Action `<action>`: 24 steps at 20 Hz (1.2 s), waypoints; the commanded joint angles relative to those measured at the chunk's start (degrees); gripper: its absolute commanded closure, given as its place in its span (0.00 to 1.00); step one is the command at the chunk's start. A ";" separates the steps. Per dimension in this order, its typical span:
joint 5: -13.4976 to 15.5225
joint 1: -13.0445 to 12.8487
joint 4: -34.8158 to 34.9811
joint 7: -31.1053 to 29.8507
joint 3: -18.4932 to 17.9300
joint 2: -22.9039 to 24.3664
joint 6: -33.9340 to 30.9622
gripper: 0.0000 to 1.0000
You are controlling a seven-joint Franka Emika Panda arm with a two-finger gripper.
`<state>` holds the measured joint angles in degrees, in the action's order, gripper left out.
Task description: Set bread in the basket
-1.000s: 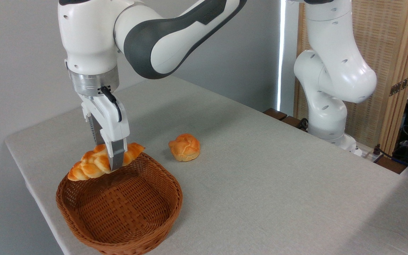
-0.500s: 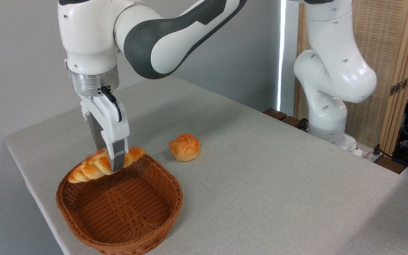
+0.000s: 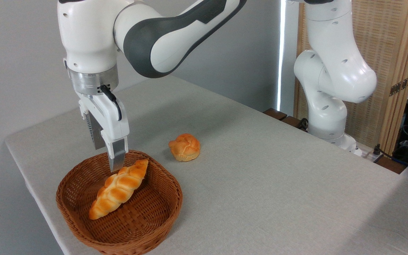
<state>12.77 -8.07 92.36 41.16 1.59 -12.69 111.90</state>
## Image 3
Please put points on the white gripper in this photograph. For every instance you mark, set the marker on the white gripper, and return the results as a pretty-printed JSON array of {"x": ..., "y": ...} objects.
[{"x": 110, "y": 122}]

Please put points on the long braided bread loaf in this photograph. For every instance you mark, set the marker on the long braided bread loaf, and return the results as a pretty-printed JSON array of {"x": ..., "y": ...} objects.
[{"x": 119, "y": 191}]

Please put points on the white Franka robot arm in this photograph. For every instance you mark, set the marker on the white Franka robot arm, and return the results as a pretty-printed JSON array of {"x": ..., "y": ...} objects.
[{"x": 87, "y": 42}]

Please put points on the round knotted bread roll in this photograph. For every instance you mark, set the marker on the round knotted bread roll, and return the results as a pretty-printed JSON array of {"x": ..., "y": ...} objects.
[{"x": 184, "y": 148}]

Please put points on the brown wicker basket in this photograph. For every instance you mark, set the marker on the brown wicker basket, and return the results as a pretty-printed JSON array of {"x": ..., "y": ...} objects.
[{"x": 143, "y": 219}]

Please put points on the dark wooden base board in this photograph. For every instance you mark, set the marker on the dark wooden base board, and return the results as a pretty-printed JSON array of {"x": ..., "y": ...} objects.
[{"x": 275, "y": 113}]

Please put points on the grey tablecloth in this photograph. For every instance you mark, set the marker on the grey tablecloth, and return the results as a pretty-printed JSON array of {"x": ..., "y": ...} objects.
[{"x": 278, "y": 177}]

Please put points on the white vertical light strip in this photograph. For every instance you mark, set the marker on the white vertical light strip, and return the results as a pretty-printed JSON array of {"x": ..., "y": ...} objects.
[{"x": 280, "y": 71}]

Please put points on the white power strip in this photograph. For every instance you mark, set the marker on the white power strip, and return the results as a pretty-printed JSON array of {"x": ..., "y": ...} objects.
[{"x": 367, "y": 154}]

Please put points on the brass screen hinge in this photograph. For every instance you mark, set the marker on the brass screen hinge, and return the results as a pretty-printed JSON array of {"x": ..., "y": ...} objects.
[{"x": 401, "y": 85}]

